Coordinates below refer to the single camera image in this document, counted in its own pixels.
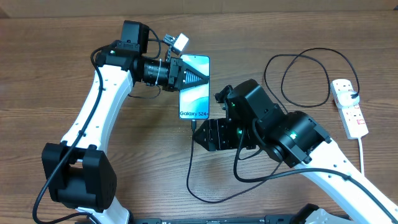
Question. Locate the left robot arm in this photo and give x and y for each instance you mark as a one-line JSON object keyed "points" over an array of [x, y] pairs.
{"points": [[78, 172]]}

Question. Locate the blue Galaxy smartphone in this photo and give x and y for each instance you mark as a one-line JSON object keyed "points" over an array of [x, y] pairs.
{"points": [[194, 102]]}

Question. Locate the white USB charger plug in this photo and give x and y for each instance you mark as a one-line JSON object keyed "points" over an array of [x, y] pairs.
{"points": [[347, 98]]}

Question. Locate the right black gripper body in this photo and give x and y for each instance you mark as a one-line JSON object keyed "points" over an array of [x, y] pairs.
{"points": [[229, 132]]}

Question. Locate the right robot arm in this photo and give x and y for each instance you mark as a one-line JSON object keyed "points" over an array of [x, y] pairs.
{"points": [[296, 139]]}

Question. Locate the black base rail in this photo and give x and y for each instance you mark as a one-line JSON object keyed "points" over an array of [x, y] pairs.
{"points": [[308, 214]]}

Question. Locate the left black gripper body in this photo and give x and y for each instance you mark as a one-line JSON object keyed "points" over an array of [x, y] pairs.
{"points": [[174, 67]]}

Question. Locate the white power strip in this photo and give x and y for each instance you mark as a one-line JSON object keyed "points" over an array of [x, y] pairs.
{"points": [[352, 117]]}

